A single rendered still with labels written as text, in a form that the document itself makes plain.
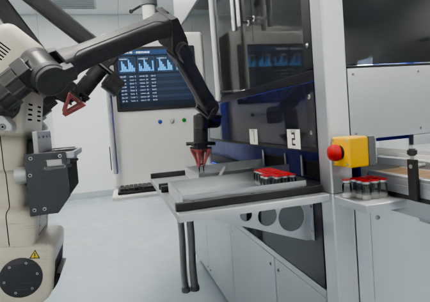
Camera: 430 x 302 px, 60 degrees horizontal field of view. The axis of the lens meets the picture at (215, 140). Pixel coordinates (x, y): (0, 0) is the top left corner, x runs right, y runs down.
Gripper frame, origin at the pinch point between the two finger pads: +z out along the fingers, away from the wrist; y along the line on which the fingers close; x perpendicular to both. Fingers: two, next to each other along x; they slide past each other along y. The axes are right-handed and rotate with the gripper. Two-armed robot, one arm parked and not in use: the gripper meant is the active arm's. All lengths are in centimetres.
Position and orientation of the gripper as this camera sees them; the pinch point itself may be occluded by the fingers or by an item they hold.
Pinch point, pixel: (201, 164)
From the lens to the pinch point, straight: 149.8
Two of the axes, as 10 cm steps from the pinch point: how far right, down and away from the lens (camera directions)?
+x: -5.3, -0.5, 8.5
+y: 8.5, -0.5, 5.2
